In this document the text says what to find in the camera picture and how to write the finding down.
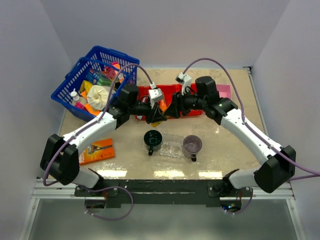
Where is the orange toothpaste tube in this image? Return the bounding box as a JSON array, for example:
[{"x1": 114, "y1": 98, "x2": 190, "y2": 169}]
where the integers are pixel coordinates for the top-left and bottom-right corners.
[{"x1": 158, "y1": 99, "x2": 168, "y2": 113}]

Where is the pink drawer box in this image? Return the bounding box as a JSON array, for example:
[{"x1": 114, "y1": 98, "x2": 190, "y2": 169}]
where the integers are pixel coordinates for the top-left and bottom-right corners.
[{"x1": 216, "y1": 84, "x2": 232, "y2": 99}]

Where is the red middle bin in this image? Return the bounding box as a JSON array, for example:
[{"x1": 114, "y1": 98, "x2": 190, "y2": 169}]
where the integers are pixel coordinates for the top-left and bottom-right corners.
[{"x1": 151, "y1": 85, "x2": 180, "y2": 107}]

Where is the red right bin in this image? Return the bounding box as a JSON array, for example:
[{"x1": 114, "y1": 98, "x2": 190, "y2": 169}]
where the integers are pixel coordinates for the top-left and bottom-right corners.
[{"x1": 184, "y1": 83, "x2": 203, "y2": 117}]

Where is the yellow toothpaste tube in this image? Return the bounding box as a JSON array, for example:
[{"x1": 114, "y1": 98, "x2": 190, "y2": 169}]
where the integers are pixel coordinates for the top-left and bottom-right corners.
[{"x1": 151, "y1": 121, "x2": 162, "y2": 128}]

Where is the blue plastic basket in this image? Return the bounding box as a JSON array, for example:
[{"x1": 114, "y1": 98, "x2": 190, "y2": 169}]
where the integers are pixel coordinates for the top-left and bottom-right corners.
[{"x1": 51, "y1": 45, "x2": 140, "y2": 122}]

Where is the red bin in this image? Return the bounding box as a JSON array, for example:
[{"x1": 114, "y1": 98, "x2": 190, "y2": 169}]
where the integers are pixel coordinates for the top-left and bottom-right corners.
[
  {"x1": 135, "y1": 86, "x2": 150, "y2": 121},
  {"x1": 184, "y1": 83, "x2": 203, "y2": 117},
  {"x1": 151, "y1": 85, "x2": 180, "y2": 107}
]

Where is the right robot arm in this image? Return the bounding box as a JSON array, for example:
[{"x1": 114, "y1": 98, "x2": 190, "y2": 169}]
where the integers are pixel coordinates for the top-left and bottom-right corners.
[{"x1": 164, "y1": 73, "x2": 296, "y2": 197}]

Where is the dark green mug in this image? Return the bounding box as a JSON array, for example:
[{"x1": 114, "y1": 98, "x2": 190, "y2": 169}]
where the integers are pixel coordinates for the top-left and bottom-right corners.
[{"x1": 143, "y1": 130, "x2": 163, "y2": 156}]

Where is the clear textured acrylic holder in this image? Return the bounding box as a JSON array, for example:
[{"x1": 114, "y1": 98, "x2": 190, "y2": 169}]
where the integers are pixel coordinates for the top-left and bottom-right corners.
[{"x1": 159, "y1": 133, "x2": 184, "y2": 158}]

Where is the red left bin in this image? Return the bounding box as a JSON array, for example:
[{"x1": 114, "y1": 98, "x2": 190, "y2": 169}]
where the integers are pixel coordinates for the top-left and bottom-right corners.
[{"x1": 135, "y1": 86, "x2": 150, "y2": 121}]

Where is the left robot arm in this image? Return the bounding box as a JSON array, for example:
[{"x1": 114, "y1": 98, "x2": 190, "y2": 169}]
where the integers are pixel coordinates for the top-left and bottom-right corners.
[{"x1": 40, "y1": 84, "x2": 166, "y2": 196}]

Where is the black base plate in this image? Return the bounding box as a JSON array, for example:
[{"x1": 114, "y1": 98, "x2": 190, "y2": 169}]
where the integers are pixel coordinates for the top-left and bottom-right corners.
[{"x1": 74, "y1": 179, "x2": 251, "y2": 210}]

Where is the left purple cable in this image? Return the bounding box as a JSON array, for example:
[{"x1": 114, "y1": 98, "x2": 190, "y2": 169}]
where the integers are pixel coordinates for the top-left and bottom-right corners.
[{"x1": 42, "y1": 63, "x2": 157, "y2": 187}]

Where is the white crumpled pouch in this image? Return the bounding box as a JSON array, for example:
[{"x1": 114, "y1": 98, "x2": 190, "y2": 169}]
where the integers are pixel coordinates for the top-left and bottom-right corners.
[{"x1": 86, "y1": 85, "x2": 116, "y2": 111}]

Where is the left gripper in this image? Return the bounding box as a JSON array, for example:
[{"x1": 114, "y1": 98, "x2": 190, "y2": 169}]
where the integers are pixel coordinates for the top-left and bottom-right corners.
[{"x1": 128, "y1": 98, "x2": 167, "y2": 124}]

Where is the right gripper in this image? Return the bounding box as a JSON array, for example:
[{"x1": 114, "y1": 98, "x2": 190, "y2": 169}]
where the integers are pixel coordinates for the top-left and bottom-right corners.
[{"x1": 165, "y1": 87, "x2": 208, "y2": 119}]

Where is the orange razor package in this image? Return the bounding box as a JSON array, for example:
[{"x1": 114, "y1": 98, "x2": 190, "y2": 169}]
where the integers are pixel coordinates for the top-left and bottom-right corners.
[{"x1": 79, "y1": 138, "x2": 116, "y2": 166}]

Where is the grey-purple mug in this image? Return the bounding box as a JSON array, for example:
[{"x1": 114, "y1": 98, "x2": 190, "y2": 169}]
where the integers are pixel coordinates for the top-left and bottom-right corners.
[{"x1": 182, "y1": 135, "x2": 203, "y2": 162}]

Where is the clear textured oval tray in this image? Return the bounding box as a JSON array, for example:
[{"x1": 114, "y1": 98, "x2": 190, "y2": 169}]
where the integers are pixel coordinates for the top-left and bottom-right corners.
[{"x1": 142, "y1": 132, "x2": 201, "y2": 158}]

